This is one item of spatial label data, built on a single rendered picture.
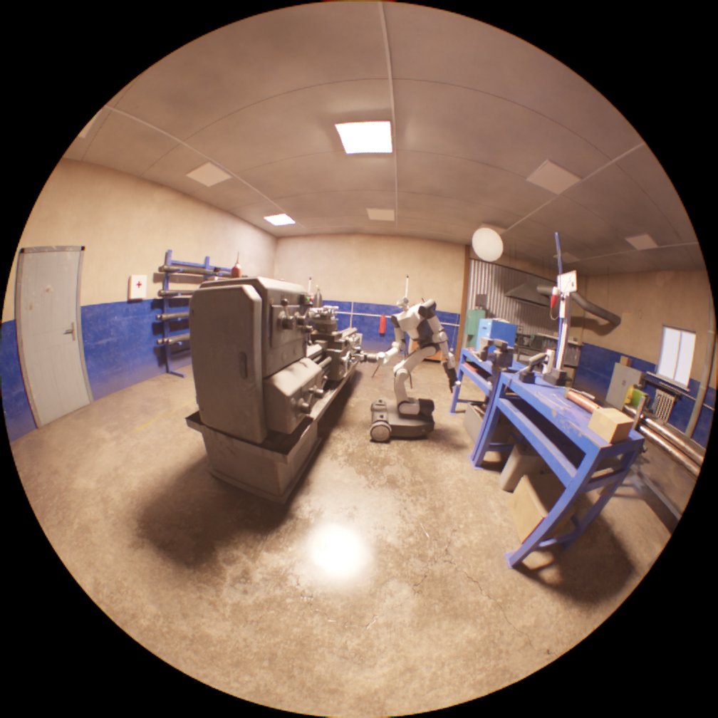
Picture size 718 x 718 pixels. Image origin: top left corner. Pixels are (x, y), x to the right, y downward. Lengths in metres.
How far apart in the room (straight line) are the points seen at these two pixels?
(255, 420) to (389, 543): 1.00
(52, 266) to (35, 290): 0.37
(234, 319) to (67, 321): 3.15
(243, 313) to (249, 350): 0.16
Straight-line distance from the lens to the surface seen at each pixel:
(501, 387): 1.78
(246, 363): 1.02
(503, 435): 2.45
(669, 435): 2.37
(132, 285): 4.04
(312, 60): 2.48
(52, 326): 3.80
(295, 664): 1.22
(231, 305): 1.04
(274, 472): 1.38
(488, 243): 4.91
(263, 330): 1.07
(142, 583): 1.55
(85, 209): 4.14
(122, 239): 4.19
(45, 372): 3.85
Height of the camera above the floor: 1.21
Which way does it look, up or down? 14 degrees down
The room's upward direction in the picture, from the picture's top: 5 degrees clockwise
